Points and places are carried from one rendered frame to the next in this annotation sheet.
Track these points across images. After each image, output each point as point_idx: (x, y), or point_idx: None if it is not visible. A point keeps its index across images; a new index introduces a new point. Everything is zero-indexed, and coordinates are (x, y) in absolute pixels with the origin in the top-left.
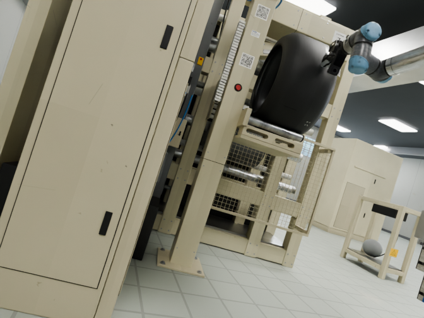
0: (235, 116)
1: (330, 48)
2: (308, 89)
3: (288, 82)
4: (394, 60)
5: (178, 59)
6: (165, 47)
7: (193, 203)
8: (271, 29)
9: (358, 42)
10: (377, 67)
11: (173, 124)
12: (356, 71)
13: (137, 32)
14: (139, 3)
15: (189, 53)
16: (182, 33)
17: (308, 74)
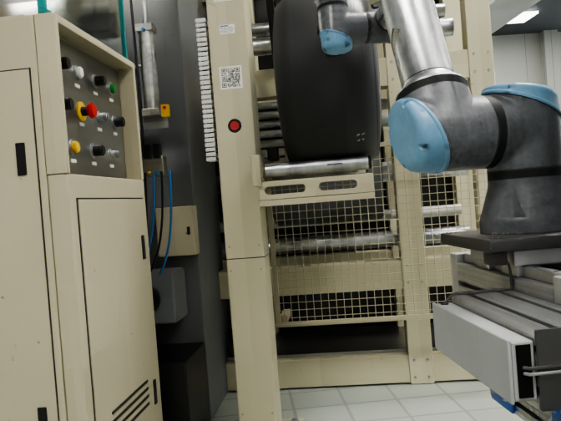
0: (248, 173)
1: None
2: (325, 87)
3: (289, 92)
4: (381, 9)
5: (48, 179)
6: (23, 172)
7: (240, 336)
8: None
9: (318, 7)
10: (368, 28)
11: (75, 264)
12: (338, 51)
13: None
14: None
15: (57, 164)
16: (37, 144)
17: (314, 63)
